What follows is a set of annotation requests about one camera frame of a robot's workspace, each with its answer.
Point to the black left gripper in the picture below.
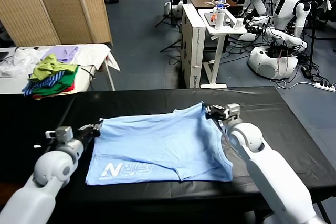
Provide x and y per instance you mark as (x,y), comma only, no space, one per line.
(84,136)

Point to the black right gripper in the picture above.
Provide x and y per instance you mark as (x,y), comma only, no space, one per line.
(220,113)

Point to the light blue t-shirt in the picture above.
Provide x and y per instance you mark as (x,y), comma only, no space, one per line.
(162,145)

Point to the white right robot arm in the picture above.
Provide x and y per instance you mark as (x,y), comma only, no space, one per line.
(270,176)

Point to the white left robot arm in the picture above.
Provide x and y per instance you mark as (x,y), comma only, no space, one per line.
(39,176)

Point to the small white round robot base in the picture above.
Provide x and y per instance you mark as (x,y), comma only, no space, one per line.
(172,10)

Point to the stack of folded clothes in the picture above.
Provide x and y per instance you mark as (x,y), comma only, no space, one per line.
(43,84)

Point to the red garment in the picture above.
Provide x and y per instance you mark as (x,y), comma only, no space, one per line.
(69,88)

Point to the beige garment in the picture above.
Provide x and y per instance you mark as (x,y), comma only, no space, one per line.
(52,96)

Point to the white side table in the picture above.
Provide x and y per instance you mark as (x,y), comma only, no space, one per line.
(89,77)

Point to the green garment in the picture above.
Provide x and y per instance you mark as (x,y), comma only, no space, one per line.
(63,83)

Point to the white standing desk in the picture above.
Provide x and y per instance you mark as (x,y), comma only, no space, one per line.
(219,51)

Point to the tall white cardboard box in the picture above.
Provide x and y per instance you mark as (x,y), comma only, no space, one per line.
(194,51)

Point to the black table cover sheet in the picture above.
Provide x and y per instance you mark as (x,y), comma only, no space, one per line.
(275,119)

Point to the cream draped cloth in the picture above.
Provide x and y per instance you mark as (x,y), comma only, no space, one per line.
(94,56)

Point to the yellow-green garment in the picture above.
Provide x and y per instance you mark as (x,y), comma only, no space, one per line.
(48,66)

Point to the lilac garment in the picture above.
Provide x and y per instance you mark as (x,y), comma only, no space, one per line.
(64,53)

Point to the black power adapter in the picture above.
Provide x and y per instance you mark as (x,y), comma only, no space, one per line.
(306,72)

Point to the clear water bottle blue cap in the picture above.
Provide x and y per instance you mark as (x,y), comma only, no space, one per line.
(221,3)

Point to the black tripod stand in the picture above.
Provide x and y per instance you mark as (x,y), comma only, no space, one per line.
(170,11)

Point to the white power strip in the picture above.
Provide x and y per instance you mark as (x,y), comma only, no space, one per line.
(325,86)

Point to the black light stand pole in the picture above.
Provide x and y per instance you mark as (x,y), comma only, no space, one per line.
(312,37)

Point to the wicker folding screen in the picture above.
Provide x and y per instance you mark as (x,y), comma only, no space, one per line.
(52,6)

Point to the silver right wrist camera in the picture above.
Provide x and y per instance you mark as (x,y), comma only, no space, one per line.
(233,111)

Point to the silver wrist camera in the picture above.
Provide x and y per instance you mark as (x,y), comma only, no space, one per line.
(233,111)
(61,132)

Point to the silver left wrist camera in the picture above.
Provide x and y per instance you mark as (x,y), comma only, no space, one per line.
(61,132)

